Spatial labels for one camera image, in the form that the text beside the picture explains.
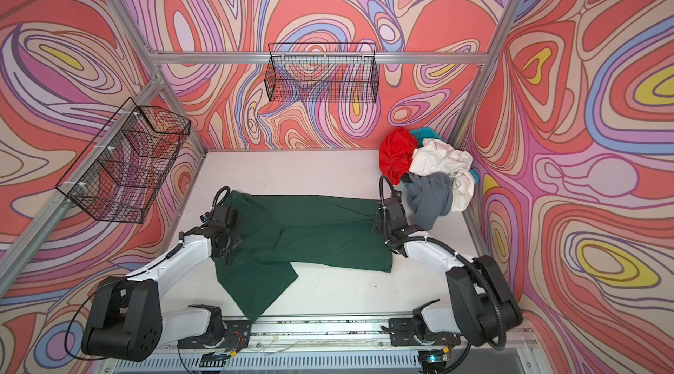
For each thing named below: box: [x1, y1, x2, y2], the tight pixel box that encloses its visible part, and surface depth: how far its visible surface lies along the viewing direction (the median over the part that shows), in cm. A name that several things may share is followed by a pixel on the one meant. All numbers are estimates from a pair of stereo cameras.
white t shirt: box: [408, 138, 476, 212], surface depth 100 cm
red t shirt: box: [379, 127, 419, 186], surface depth 103 cm
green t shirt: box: [215, 190, 394, 323], surface depth 90 cm
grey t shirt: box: [401, 172, 454, 231], surface depth 92 cm
